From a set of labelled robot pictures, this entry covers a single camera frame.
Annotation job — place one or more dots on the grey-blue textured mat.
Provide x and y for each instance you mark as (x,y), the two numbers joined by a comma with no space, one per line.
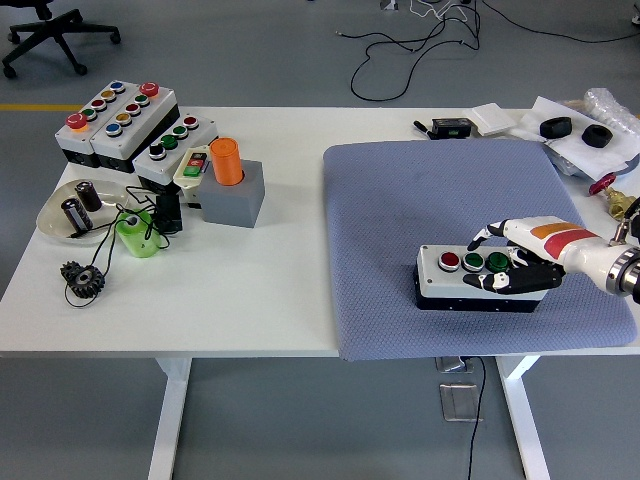
(390,225)

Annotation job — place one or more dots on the black office chair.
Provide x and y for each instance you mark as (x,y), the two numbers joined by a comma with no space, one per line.
(57,27)

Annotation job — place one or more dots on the silver floor socket plate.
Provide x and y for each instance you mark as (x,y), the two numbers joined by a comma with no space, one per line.
(457,402)
(450,364)

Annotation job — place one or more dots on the brown capacitor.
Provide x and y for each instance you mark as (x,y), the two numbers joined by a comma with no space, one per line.
(89,196)

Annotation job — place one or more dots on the clear bubble wrap bag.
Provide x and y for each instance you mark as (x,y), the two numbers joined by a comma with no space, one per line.
(607,107)

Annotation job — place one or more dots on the black capacitor with grey stripe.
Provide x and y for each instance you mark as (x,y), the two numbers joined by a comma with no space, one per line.
(76,216)

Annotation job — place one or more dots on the black bevel gear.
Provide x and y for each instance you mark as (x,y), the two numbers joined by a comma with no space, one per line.
(75,280)

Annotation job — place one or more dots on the orange cylinder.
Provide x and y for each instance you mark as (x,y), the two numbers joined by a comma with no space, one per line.
(226,162)

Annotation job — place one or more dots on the cream two-button switch box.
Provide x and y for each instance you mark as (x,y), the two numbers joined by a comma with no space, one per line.
(186,182)

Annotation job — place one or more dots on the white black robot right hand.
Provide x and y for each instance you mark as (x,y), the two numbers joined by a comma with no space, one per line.
(550,245)

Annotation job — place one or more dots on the small black tool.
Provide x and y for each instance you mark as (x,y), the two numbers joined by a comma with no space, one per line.
(422,127)

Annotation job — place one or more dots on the grey five-button control box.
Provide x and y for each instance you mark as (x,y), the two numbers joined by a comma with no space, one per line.
(127,137)
(70,140)

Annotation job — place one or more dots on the grey block with hole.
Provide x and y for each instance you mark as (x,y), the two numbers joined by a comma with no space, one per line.
(232,205)

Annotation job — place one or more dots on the black device with green label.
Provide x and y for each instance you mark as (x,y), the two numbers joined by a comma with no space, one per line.
(450,127)

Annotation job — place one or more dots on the white table leg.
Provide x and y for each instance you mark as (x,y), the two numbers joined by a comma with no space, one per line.
(522,415)
(170,415)

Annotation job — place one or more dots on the silver shallow dish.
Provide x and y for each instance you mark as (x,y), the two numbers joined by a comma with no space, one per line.
(52,220)

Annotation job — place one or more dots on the green plastic cylinder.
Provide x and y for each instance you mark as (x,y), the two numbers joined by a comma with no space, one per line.
(137,240)

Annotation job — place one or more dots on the white square switch panel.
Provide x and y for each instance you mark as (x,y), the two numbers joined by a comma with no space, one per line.
(492,119)

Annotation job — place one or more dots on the clear plastic bag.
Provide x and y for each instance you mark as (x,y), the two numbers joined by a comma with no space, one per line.
(562,162)

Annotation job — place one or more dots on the white foam sheet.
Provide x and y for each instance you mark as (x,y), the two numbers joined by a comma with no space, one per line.
(580,150)

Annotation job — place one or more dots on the grey four-button control box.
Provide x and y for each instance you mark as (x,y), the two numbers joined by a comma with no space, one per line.
(445,287)
(172,160)

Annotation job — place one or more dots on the small black adapter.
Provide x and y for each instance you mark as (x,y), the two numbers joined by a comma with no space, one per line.
(169,215)

